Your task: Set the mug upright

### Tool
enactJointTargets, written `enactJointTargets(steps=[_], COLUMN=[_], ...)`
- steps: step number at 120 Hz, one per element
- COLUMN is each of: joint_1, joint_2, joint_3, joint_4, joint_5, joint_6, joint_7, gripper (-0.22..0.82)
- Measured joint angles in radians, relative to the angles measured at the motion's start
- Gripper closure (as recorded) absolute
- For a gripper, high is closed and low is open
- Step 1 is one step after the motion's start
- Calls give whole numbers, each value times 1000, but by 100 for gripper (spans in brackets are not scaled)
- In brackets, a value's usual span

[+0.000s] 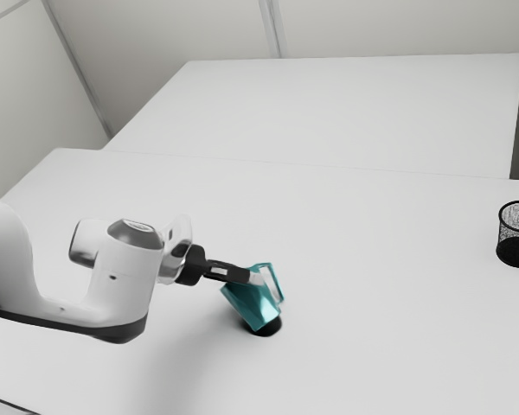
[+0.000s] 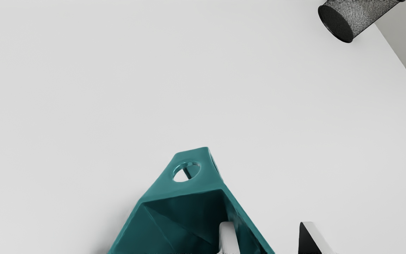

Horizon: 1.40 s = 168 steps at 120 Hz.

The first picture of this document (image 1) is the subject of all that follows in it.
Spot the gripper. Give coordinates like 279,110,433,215
174,244,266,287

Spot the teal faceted mug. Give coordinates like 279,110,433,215
219,260,286,333

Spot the black mesh pen holder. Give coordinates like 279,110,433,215
495,200,519,270

